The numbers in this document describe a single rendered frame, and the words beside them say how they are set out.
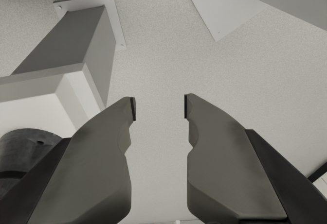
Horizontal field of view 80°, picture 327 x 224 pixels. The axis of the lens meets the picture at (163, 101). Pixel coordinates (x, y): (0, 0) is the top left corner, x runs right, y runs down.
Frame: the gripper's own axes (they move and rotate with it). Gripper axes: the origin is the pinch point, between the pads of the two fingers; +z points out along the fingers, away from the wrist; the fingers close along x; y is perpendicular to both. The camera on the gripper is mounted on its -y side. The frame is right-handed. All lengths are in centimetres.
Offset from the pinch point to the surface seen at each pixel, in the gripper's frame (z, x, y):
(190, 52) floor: 113, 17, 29
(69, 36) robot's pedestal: 62, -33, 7
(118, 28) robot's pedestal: 104, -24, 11
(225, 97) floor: 123, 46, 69
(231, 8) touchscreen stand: 107, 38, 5
